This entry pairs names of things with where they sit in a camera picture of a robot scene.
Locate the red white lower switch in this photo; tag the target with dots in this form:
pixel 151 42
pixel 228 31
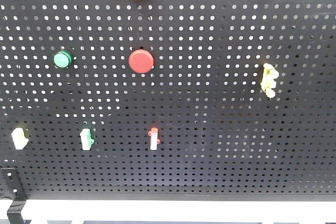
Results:
pixel 153 133

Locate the left black mounting clamp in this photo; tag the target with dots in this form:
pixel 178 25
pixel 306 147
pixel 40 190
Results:
pixel 14 212

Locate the yellow toggle switch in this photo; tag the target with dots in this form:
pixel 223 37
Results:
pixel 268 83

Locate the green white lower switch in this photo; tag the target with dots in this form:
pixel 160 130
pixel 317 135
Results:
pixel 86 140

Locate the pale yellow lower-left switch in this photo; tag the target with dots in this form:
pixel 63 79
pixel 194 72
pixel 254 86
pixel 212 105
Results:
pixel 19 139

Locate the lower red mushroom button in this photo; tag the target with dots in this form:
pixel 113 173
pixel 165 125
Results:
pixel 141 61

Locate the black perforated pegboard panel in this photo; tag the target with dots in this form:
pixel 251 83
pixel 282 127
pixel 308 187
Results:
pixel 221 137

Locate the green round push button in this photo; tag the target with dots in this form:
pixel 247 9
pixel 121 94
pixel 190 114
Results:
pixel 62 59

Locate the white standing desk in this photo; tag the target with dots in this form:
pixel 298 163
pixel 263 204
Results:
pixel 186 211

